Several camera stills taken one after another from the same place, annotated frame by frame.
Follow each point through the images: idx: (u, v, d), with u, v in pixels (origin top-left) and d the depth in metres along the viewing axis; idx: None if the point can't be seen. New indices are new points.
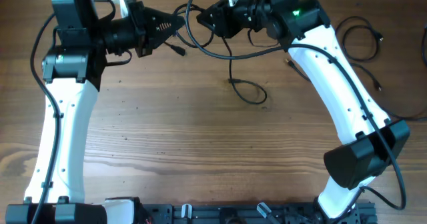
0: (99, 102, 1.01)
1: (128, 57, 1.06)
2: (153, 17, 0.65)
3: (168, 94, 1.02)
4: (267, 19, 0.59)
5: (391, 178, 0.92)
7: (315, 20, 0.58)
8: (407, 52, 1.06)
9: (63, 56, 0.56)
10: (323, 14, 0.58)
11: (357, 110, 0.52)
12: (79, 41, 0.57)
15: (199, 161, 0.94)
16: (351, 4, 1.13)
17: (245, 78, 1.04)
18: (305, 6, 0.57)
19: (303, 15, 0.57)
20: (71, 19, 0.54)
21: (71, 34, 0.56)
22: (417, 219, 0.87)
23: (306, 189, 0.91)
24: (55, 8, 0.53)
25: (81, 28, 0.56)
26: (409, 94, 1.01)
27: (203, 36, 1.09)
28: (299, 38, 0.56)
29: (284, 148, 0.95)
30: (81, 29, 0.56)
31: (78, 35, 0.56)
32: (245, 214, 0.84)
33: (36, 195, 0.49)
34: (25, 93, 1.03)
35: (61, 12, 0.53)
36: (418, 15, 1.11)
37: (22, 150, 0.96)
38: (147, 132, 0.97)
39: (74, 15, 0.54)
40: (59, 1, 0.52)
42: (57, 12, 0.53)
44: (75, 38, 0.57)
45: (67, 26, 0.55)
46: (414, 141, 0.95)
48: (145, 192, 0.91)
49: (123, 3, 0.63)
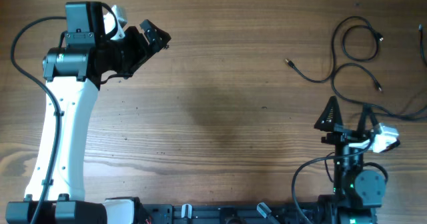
0: (99, 102, 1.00)
1: None
2: (153, 38, 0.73)
3: (168, 94, 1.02)
4: (83, 46, 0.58)
5: (391, 177, 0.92)
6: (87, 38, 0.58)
7: (85, 44, 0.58)
8: (407, 52, 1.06)
9: (63, 54, 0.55)
10: (79, 38, 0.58)
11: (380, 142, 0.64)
12: (84, 43, 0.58)
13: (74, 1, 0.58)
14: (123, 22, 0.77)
15: (199, 161, 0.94)
16: (352, 4, 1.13)
17: (245, 78, 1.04)
18: (83, 32, 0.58)
19: (74, 60, 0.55)
20: (79, 25, 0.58)
21: (77, 38, 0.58)
22: (417, 219, 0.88)
23: (306, 189, 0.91)
24: (68, 12, 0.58)
25: (87, 32, 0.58)
26: (409, 94, 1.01)
27: (203, 36, 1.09)
28: (83, 55, 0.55)
29: (284, 148, 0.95)
30: (86, 33, 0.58)
31: (84, 38, 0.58)
32: (245, 214, 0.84)
33: (36, 192, 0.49)
34: (25, 93, 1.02)
35: (73, 17, 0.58)
36: (419, 15, 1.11)
37: (21, 150, 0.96)
38: (147, 132, 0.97)
39: (83, 20, 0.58)
40: (73, 6, 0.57)
42: (69, 17, 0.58)
44: (80, 42, 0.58)
45: (75, 30, 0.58)
46: (413, 141, 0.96)
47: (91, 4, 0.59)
48: (145, 192, 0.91)
49: (110, 21, 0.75)
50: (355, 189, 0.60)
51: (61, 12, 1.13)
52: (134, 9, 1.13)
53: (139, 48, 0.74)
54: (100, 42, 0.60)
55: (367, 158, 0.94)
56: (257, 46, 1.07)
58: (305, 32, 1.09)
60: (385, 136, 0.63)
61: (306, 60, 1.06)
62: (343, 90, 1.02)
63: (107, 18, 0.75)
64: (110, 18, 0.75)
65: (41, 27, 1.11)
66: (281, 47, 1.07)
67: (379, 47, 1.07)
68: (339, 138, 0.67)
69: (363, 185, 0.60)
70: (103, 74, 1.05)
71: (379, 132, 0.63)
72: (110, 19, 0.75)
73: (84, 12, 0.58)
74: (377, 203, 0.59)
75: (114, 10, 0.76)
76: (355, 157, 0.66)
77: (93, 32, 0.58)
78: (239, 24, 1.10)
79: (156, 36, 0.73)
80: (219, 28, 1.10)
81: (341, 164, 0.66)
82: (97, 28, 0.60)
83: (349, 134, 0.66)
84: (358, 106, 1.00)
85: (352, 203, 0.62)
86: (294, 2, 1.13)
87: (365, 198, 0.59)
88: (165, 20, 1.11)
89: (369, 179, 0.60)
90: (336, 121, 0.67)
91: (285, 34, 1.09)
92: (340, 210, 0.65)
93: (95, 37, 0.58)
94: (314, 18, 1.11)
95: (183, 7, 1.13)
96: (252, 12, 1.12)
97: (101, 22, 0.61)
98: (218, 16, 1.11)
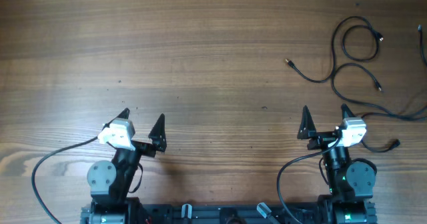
0: (99, 102, 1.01)
1: (121, 70, 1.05)
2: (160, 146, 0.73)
3: (168, 94, 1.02)
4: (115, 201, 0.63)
5: (391, 177, 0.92)
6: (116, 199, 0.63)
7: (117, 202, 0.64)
8: (406, 52, 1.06)
9: (107, 214, 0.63)
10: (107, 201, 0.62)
11: (347, 139, 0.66)
12: (103, 194, 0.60)
13: (96, 173, 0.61)
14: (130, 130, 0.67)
15: (199, 161, 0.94)
16: (352, 4, 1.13)
17: (245, 78, 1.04)
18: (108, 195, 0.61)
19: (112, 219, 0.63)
20: (100, 185, 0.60)
21: (97, 189, 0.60)
22: (417, 219, 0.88)
23: (306, 189, 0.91)
24: (92, 182, 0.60)
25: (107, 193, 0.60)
26: (409, 94, 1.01)
27: (203, 36, 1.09)
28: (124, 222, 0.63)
29: (284, 148, 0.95)
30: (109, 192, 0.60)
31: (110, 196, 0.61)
32: (245, 214, 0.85)
33: None
34: (26, 93, 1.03)
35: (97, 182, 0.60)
36: (419, 15, 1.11)
37: (21, 150, 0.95)
38: (147, 132, 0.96)
39: (110, 177, 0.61)
40: (95, 179, 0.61)
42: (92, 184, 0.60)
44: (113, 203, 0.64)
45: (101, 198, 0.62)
46: (413, 142, 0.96)
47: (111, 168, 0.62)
48: (145, 192, 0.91)
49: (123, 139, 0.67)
50: (347, 180, 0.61)
51: (61, 12, 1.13)
52: (134, 9, 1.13)
53: (142, 145, 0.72)
54: (123, 191, 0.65)
55: (367, 157, 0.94)
56: (257, 46, 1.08)
58: (305, 32, 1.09)
60: (351, 130, 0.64)
61: (306, 60, 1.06)
62: (343, 89, 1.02)
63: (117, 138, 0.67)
64: (122, 137, 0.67)
65: (41, 27, 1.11)
66: (281, 47, 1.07)
67: (379, 47, 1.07)
68: (317, 142, 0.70)
69: (353, 176, 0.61)
70: (102, 80, 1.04)
71: (346, 128, 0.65)
72: (124, 140, 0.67)
73: (114, 172, 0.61)
74: (368, 195, 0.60)
75: (124, 132, 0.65)
76: (342, 154, 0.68)
77: (109, 187, 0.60)
78: (239, 24, 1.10)
79: (156, 133, 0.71)
80: (219, 28, 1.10)
81: (332, 165, 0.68)
82: (115, 187, 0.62)
83: (324, 136, 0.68)
84: (358, 106, 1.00)
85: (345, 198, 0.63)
86: (294, 2, 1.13)
87: (356, 188, 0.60)
88: (165, 20, 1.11)
89: (359, 170, 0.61)
90: (309, 127, 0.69)
91: (285, 33, 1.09)
92: (335, 207, 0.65)
93: (111, 189, 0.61)
94: (314, 18, 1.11)
95: (183, 7, 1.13)
96: (251, 12, 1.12)
97: (121, 177, 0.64)
98: (217, 16, 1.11)
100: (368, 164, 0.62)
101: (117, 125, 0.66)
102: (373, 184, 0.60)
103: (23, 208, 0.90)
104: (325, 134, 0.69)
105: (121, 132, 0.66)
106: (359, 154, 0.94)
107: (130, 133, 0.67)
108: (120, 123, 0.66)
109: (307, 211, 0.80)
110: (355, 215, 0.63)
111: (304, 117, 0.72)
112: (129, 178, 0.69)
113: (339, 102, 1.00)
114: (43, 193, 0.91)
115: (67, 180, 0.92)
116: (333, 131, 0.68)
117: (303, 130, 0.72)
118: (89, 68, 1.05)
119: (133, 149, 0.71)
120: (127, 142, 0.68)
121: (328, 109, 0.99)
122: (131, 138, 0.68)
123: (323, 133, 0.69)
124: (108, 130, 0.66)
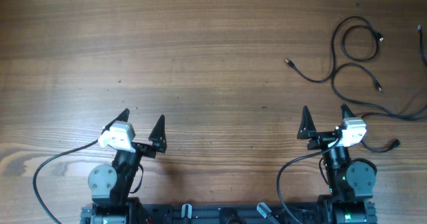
0: (99, 102, 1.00)
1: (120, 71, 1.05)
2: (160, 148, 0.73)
3: (168, 94, 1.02)
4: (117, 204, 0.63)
5: (391, 177, 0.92)
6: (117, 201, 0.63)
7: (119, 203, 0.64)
8: (406, 52, 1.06)
9: (108, 216, 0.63)
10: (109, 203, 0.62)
11: (347, 139, 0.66)
12: (103, 197, 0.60)
13: (97, 177, 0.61)
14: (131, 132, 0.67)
15: (199, 161, 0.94)
16: (351, 4, 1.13)
17: (245, 78, 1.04)
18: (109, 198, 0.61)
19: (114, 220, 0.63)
20: (101, 188, 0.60)
21: (99, 192, 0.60)
22: (417, 219, 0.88)
23: (306, 189, 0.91)
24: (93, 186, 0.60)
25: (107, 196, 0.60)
26: (409, 94, 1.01)
27: (203, 36, 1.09)
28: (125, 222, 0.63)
29: (284, 148, 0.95)
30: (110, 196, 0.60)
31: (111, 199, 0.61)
32: (245, 214, 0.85)
33: None
34: (26, 93, 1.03)
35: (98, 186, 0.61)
36: (419, 15, 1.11)
37: (21, 150, 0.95)
38: (147, 132, 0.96)
39: (111, 181, 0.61)
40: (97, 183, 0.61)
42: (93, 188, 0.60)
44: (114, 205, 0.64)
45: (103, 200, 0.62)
46: (413, 142, 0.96)
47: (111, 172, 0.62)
48: (145, 192, 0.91)
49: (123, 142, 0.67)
50: (347, 180, 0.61)
51: (61, 12, 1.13)
52: (134, 9, 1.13)
53: (143, 146, 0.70)
54: (124, 193, 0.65)
55: (367, 157, 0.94)
56: (256, 46, 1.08)
58: (305, 32, 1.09)
60: (351, 130, 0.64)
61: (306, 60, 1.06)
62: (343, 89, 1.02)
63: (117, 141, 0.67)
64: (122, 140, 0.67)
65: (41, 27, 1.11)
66: (281, 47, 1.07)
67: (379, 47, 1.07)
68: (317, 142, 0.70)
69: (353, 176, 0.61)
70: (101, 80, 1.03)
71: (346, 128, 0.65)
72: (124, 143, 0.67)
73: (114, 176, 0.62)
74: (369, 195, 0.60)
75: (124, 136, 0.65)
76: (342, 154, 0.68)
77: (110, 190, 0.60)
78: (239, 24, 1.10)
79: (156, 135, 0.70)
80: (219, 28, 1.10)
81: (332, 165, 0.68)
82: (117, 190, 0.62)
83: (324, 136, 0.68)
84: (358, 106, 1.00)
85: (345, 198, 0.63)
86: (295, 2, 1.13)
87: (356, 188, 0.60)
88: (165, 20, 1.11)
89: (359, 170, 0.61)
90: (309, 127, 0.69)
91: (285, 33, 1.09)
92: (335, 207, 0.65)
93: (112, 192, 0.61)
94: (314, 18, 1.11)
95: (182, 7, 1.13)
96: (251, 12, 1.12)
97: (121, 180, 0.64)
98: (217, 16, 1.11)
100: (368, 164, 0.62)
101: (117, 129, 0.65)
102: (373, 184, 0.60)
103: (23, 208, 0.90)
104: (324, 134, 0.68)
105: (121, 135, 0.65)
106: (359, 153, 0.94)
107: (130, 136, 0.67)
108: (120, 126, 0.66)
109: (307, 211, 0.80)
110: (355, 215, 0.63)
111: (303, 117, 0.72)
112: (130, 180, 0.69)
113: (339, 102, 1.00)
114: (43, 193, 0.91)
115: (67, 180, 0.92)
116: (333, 131, 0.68)
117: (303, 130, 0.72)
118: (89, 68, 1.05)
119: (133, 151, 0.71)
120: (127, 144, 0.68)
121: (328, 109, 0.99)
122: (131, 140, 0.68)
123: (323, 132, 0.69)
124: (107, 133, 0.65)
